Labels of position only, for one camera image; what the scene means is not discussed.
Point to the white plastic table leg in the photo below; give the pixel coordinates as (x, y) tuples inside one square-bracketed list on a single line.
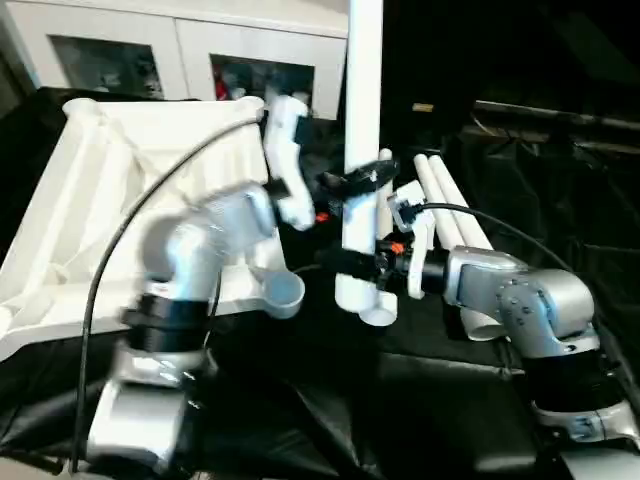
[(385, 220), (445, 172), (362, 75), (427, 172)]

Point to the white plastic table top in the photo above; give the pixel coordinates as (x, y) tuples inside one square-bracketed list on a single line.
[(75, 200)]

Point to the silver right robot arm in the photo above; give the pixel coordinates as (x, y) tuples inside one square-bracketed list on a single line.
[(500, 280)]

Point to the small brass fitting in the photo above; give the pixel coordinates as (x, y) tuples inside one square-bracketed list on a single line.
[(423, 107)]

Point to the red item behind glass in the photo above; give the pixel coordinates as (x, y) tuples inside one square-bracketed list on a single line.
[(222, 85)]

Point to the black mat cover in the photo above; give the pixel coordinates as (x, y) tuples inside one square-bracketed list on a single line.
[(550, 200)]

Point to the long black rod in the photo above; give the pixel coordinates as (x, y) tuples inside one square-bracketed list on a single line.
[(550, 114)]

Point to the white cabinet with glass doors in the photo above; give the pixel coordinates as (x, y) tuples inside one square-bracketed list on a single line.
[(190, 45)]

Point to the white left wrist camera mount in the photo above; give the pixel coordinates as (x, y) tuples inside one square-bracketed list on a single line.
[(290, 150)]

